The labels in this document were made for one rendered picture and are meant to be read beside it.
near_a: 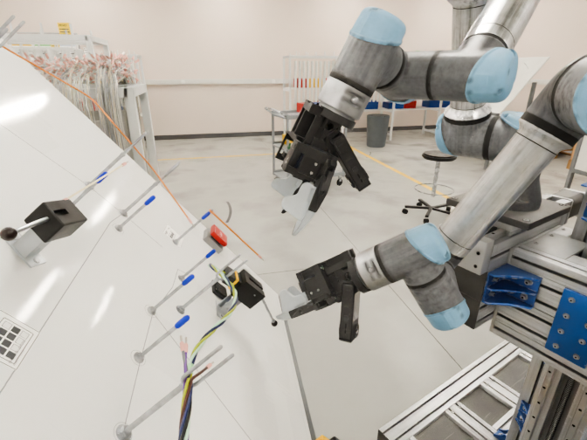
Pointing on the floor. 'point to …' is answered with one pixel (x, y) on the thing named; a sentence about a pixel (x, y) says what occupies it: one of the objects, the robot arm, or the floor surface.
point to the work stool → (434, 182)
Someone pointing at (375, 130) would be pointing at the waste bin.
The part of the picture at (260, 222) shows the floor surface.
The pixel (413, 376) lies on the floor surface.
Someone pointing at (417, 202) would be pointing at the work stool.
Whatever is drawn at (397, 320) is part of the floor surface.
